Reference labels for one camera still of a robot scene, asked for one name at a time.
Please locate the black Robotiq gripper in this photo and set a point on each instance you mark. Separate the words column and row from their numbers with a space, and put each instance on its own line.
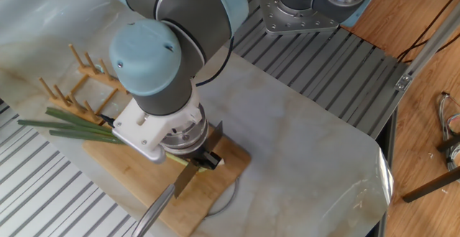
column 190, row 152

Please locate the steel kitchen knife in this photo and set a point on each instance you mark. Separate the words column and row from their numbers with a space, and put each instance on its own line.
column 190, row 176

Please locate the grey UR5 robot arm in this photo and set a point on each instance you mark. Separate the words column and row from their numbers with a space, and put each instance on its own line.
column 180, row 7

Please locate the green garlic stalk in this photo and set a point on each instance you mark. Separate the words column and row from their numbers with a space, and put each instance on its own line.
column 72, row 126

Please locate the bamboo cutting board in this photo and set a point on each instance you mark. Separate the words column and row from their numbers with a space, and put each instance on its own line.
column 122, row 172

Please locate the white marble pattern mat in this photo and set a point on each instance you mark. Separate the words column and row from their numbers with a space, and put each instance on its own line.
column 302, row 151

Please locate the wooden slotted rack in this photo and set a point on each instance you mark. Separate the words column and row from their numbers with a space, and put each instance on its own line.
column 90, row 72

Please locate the black bar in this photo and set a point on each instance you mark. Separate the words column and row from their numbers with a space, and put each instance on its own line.
column 431, row 187

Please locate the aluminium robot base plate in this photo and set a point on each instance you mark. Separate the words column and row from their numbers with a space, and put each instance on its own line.
column 302, row 21

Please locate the aluminium frame post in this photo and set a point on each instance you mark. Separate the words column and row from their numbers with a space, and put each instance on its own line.
column 431, row 50

